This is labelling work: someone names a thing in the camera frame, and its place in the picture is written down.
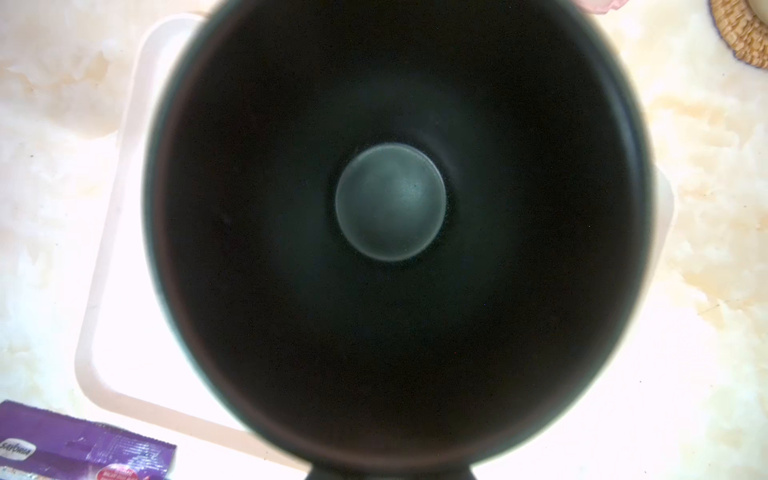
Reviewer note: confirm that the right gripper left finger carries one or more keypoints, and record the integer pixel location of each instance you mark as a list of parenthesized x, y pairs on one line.
[(320, 473)]

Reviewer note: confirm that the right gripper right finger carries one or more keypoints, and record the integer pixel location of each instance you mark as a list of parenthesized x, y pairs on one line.
[(459, 473)]

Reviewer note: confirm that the black mug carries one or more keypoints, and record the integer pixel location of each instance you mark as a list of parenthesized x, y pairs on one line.
[(396, 234)]

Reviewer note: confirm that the pink flower coaster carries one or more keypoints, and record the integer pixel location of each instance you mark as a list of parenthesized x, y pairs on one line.
[(600, 7)]

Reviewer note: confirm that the rattan woven round coaster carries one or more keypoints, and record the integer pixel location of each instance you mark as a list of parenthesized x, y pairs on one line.
[(742, 30)]

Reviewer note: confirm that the white mug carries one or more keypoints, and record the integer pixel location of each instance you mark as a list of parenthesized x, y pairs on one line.
[(760, 9)]

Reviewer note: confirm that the translucent plastic tray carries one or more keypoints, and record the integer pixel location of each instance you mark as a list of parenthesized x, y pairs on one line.
[(120, 300)]

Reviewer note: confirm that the purple Fox's candy bag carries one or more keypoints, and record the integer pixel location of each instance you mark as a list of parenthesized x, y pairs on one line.
[(41, 444)]

